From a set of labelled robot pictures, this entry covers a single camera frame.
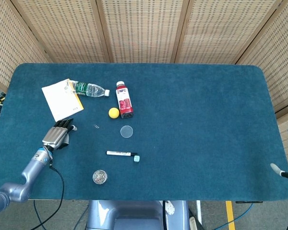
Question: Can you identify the right black grey robot hand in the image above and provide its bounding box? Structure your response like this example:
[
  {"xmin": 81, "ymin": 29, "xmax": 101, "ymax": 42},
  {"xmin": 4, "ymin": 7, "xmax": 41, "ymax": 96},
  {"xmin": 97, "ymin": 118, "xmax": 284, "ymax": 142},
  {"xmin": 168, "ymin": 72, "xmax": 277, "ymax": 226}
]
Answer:
[{"xmin": 270, "ymin": 126, "xmax": 288, "ymax": 182}]

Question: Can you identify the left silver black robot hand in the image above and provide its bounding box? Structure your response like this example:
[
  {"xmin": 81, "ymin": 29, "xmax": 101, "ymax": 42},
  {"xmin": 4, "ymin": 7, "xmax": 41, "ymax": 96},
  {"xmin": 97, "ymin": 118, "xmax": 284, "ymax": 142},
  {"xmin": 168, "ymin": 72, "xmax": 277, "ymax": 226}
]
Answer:
[{"xmin": 41, "ymin": 118, "xmax": 77, "ymax": 151}]

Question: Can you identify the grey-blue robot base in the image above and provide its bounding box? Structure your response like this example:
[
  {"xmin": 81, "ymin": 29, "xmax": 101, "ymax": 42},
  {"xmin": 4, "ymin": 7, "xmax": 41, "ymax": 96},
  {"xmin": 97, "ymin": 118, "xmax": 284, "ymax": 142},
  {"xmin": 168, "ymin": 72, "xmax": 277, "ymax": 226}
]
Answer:
[{"xmin": 86, "ymin": 200, "xmax": 190, "ymax": 230}]

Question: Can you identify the clear jar of paperclips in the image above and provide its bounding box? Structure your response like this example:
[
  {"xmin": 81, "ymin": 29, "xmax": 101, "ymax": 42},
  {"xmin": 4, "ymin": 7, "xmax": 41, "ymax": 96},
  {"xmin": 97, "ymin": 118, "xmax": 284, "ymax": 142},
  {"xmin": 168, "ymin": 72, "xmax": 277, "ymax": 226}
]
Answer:
[{"xmin": 92, "ymin": 169, "xmax": 108, "ymax": 185}]

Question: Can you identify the white notebook yellow edge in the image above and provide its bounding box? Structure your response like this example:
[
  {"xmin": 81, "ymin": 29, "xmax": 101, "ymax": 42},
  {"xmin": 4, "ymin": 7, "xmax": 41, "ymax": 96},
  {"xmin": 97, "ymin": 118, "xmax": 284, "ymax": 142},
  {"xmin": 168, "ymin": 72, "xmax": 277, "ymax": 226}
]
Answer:
[{"xmin": 41, "ymin": 78, "xmax": 84, "ymax": 123}]

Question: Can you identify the clear water bottle green label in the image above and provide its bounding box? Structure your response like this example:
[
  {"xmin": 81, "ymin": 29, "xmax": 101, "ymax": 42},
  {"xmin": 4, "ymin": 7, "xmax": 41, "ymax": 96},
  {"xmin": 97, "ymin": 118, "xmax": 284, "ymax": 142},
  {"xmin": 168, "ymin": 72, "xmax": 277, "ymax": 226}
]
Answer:
[{"xmin": 66, "ymin": 80, "xmax": 110, "ymax": 98}]

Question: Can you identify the yellow foam ball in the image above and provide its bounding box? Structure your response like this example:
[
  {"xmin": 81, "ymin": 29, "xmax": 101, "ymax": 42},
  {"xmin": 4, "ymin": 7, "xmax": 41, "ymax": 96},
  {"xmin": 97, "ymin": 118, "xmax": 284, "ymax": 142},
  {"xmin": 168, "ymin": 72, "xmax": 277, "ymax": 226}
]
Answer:
[{"xmin": 108, "ymin": 107, "xmax": 120, "ymax": 119}]

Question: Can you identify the white black whiteboard marker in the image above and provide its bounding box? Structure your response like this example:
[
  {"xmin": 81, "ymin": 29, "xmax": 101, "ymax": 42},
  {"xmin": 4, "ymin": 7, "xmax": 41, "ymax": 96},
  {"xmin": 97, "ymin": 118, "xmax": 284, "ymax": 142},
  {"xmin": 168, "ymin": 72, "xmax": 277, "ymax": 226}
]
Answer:
[{"xmin": 106, "ymin": 150, "xmax": 138, "ymax": 157}]

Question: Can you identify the clear round plastic lid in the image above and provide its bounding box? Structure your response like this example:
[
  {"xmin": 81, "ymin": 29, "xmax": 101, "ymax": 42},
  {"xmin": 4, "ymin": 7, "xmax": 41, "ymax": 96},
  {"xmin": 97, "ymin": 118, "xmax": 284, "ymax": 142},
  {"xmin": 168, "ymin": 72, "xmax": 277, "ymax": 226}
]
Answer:
[{"xmin": 120, "ymin": 125, "xmax": 134, "ymax": 139}]

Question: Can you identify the red NFC juice bottle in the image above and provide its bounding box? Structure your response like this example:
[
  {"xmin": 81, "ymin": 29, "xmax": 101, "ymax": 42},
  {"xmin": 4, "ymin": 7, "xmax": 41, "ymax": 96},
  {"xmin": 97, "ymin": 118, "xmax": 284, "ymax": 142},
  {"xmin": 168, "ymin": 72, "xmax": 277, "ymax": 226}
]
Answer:
[{"xmin": 116, "ymin": 81, "xmax": 134, "ymax": 119}]

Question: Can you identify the white table leg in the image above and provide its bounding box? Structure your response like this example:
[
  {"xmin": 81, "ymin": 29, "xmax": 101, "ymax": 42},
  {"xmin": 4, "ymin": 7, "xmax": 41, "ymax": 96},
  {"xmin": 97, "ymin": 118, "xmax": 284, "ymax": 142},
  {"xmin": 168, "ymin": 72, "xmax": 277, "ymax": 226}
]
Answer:
[{"xmin": 188, "ymin": 200, "xmax": 203, "ymax": 230}]

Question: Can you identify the teal blue table cloth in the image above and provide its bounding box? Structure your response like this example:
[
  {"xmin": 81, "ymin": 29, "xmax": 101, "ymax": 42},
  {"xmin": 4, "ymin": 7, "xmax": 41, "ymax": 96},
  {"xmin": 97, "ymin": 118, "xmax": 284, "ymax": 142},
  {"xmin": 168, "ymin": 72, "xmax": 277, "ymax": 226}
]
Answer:
[{"xmin": 0, "ymin": 62, "xmax": 288, "ymax": 201}]

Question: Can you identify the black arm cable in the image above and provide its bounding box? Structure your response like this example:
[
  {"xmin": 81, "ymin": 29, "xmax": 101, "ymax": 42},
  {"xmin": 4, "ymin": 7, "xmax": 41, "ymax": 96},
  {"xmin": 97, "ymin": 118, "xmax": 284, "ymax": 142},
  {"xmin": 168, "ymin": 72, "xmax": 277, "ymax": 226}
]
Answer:
[{"xmin": 33, "ymin": 165, "xmax": 65, "ymax": 230}]

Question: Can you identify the blue floor cable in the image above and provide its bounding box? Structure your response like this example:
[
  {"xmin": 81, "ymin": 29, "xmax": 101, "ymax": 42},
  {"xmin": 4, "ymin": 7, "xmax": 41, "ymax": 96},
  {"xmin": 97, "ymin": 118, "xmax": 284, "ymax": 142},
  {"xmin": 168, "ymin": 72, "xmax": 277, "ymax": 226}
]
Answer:
[
  {"xmin": 215, "ymin": 203, "xmax": 254, "ymax": 230},
  {"xmin": 73, "ymin": 205, "xmax": 90, "ymax": 230}
]

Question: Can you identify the white perforated bracket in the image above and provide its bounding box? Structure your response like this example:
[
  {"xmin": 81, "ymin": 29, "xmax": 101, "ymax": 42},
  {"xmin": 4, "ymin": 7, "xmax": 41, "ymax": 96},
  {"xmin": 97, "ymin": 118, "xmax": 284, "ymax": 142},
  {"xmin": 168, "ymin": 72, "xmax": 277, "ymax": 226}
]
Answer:
[{"xmin": 165, "ymin": 200, "xmax": 176, "ymax": 217}]

